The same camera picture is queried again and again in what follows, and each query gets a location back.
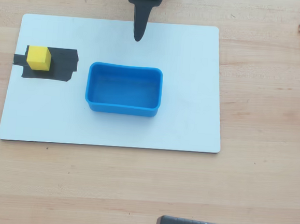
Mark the yellow cube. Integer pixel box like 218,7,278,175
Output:
25,45,53,72

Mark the blue rectangular bin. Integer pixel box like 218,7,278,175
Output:
83,61,165,118

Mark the white rectangular board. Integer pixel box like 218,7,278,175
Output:
0,10,231,157

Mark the black tape patch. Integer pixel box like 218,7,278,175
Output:
12,44,80,83

